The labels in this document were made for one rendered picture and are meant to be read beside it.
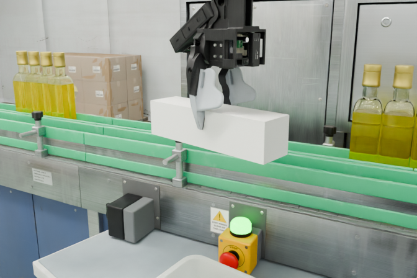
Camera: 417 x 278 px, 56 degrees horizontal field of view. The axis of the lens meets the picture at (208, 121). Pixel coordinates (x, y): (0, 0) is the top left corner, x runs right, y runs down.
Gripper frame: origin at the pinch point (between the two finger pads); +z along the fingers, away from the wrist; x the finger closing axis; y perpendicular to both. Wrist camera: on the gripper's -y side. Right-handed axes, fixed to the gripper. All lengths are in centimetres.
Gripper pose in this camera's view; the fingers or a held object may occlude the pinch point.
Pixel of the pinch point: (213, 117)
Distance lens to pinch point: 62.1
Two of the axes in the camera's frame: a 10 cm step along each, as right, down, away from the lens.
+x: 6.8, -1.7, 7.1
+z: 0.0, 9.7, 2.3
